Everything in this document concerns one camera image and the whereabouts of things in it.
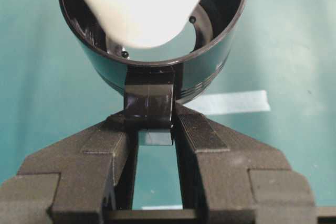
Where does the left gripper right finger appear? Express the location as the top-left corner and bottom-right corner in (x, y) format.
(173, 104), (317, 223)

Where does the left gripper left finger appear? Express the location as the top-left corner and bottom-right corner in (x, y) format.
(1, 113), (138, 223)

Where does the black plastic cup holder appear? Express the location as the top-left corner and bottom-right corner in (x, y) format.
(59, 0), (246, 132)

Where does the blue tape strip near holder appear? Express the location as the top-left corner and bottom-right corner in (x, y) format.
(185, 90), (271, 115)

